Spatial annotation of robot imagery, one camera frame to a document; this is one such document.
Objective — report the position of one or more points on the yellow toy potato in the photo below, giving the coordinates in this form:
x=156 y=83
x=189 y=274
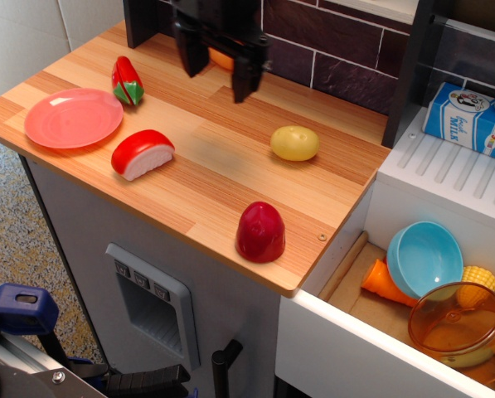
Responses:
x=294 y=143

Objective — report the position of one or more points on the black fridge door handle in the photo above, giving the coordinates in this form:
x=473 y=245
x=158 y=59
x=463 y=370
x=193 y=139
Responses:
x=221 y=362

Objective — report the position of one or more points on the white toy sink unit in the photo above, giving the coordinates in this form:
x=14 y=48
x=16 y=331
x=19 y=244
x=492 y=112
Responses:
x=429 y=212

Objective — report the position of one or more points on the yellow toy corn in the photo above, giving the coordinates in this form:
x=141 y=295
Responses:
x=477 y=283

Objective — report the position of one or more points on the pink plastic plate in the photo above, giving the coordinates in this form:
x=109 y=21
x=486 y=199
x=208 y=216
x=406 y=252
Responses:
x=73 y=118

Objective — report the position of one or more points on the grey ice dispenser panel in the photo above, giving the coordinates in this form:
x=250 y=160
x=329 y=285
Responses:
x=159 y=306

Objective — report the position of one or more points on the dark red toy half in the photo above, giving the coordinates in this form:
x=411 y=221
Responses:
x=260 y=236

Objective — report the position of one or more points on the blue clamp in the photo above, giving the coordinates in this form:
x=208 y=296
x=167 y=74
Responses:
x=26 y=310

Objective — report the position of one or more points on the orange transparent plastic pot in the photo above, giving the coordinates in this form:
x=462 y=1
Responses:
x=460 y=338

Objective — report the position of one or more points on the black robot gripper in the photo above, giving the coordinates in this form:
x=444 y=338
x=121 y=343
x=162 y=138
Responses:
x=198 y=24

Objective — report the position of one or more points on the light blue plastic bowl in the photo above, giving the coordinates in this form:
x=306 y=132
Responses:
x=424 y=256

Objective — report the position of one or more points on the orange toy cone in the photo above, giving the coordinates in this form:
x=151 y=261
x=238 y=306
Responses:
x=378 y=280

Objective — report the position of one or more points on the red white toy sushi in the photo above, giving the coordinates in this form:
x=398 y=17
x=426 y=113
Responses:
x=140 y=153

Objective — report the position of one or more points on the blue white milk carton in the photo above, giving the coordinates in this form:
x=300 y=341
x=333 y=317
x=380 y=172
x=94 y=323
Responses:
x=463 y=117

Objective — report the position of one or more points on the orange toy fruit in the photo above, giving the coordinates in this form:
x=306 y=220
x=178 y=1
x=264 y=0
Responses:
x=222 y=60

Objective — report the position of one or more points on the black clamp grip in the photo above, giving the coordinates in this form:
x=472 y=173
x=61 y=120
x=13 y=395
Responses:
x=165 y=382

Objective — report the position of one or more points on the red green toy pepper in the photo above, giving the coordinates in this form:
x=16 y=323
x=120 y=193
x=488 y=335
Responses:
x=126 y=84

